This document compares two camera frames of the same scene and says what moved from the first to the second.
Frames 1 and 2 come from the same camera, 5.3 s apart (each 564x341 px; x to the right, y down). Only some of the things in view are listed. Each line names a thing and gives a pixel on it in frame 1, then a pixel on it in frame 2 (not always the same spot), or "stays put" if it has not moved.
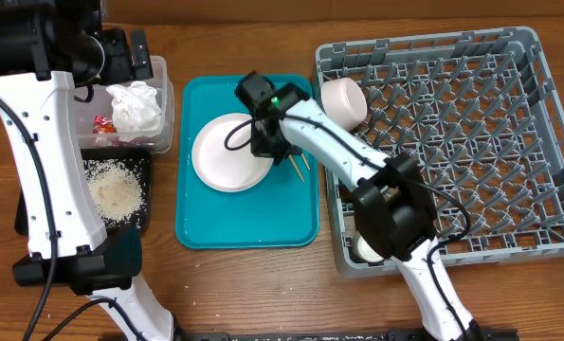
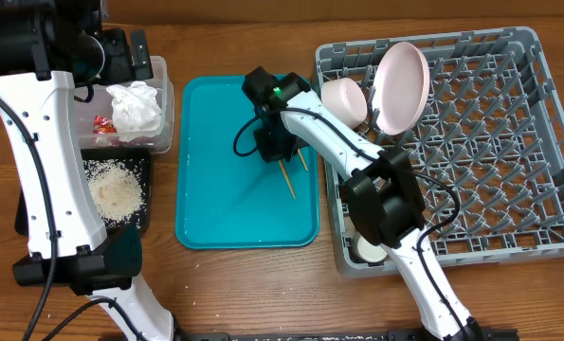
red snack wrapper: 102,125 stays put
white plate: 222,153 to 401,87
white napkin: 136,112 stays put
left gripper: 121,68 stays put
